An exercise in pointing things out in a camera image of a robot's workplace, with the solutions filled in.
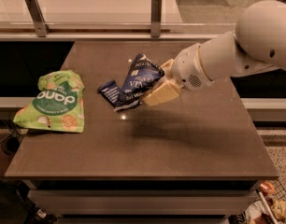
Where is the small dark blue snack bar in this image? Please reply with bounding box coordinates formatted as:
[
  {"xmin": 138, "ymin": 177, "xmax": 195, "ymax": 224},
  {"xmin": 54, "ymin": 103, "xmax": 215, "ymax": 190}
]
[{"xmin": 97, "ymin": 80, "xmax": 121, "ymax": 107}]

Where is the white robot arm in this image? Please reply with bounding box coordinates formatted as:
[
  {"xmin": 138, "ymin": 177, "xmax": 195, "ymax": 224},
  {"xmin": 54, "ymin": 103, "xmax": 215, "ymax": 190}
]
[{"xmin": 142, "ymin": 0, "xmax": 286, "ymax": 106}]

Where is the wire basket with snacks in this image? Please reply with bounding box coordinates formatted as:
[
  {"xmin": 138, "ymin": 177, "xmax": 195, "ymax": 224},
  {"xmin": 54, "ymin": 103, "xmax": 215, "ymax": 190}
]
[{"xmin": 227, "ymin": 180, "xmax": 286, "ymax": 224}]

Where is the blue chip bag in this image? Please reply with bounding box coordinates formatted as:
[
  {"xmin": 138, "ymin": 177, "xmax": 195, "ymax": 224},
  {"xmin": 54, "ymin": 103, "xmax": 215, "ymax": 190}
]
[{"xmin": 114, "ymin": 53, "xmax": 164, "ymax": 111}]

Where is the left metal railing bracket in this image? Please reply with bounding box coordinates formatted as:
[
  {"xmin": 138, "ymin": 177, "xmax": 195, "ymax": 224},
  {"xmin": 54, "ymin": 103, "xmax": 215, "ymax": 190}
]
[{"xmin": 24, "ymin": 0, "xmax": 49, "ymax": 37}]

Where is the green rice chip bag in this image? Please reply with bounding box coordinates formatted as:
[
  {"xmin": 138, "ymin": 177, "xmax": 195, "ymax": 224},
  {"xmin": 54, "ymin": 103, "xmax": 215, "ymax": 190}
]
[{"xmin": 13, "ymin": 70, "xmax": 85, "ymax": 133}]

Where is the middle metal railing bracket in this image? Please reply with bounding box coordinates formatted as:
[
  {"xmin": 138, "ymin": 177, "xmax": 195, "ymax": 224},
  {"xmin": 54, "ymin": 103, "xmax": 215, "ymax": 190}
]
[{"xmin": 150, "ymin": 0, "xmax": 162, "ymax": 37}]

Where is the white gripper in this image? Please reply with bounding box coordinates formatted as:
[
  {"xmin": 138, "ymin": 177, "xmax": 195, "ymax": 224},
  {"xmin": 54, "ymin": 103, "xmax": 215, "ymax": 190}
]
[{"xmin": 142, "ymin": 43, "xmax": 213, "ymax": 106}]

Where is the glass railing panel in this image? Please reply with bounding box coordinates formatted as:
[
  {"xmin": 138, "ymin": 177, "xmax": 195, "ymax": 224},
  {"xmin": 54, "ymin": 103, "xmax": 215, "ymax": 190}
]
[{"xmin": 0, "ymin": 0, "xmax": 286, "ymax": 26}]

